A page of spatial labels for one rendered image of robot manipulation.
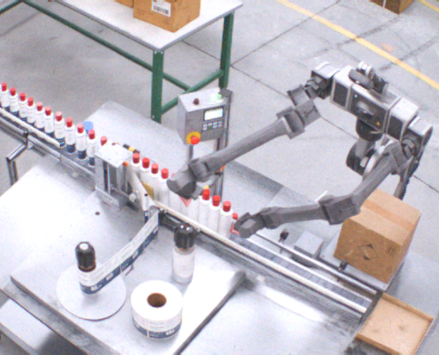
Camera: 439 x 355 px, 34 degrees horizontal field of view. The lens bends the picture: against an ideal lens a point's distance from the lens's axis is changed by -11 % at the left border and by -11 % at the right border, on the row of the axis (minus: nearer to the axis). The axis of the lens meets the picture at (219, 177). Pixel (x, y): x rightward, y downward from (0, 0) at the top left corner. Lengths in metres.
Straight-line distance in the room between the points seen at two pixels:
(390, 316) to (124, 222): 1.25
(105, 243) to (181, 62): 2.67
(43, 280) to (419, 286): 1.68
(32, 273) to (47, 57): 2.96
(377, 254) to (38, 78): 3.29
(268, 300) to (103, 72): 2.91
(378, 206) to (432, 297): 0.53
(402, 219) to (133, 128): 1.48
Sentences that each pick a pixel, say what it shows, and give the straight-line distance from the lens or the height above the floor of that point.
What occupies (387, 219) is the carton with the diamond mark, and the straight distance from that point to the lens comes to 3.23.
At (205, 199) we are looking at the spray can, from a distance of 3.26.
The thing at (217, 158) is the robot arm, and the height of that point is 1.47.
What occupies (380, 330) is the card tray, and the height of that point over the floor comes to 0.83.
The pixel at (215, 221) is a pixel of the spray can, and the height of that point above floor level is 0.97.
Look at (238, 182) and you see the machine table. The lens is 3.66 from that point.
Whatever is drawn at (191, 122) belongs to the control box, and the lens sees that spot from 3.07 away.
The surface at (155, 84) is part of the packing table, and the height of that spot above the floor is 0.45.
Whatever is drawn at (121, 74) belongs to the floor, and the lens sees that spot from 5.64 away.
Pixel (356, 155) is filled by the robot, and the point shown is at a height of 1.18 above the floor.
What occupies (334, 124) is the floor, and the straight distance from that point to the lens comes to 5.37.
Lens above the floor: 3.41
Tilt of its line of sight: 45 degrees down
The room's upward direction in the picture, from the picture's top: 5 degrees clockwise
